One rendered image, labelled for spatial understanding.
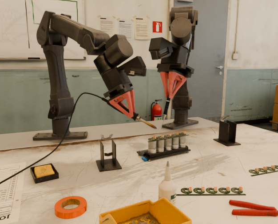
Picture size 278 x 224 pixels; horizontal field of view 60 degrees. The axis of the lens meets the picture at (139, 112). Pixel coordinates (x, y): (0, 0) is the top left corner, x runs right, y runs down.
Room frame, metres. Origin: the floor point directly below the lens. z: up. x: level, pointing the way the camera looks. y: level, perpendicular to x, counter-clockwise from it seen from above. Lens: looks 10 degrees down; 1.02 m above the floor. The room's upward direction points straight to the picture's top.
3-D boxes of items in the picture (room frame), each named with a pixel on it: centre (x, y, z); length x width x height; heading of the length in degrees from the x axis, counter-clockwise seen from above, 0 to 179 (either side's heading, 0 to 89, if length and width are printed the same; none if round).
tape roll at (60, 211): (0.43, 0.13, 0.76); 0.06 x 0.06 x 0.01
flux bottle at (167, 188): (0.42, -0.05, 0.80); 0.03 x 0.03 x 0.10
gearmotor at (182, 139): (0.74, -0.14, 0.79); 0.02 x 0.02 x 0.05
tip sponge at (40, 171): (0.58, 0.24, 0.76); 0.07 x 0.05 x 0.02; 32
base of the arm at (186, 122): (1.12, -0.20, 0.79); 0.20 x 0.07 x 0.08; 132
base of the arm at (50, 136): (0.92, 0.31, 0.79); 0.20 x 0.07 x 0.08; 97
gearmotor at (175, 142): (0.73, -0.11, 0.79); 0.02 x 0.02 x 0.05
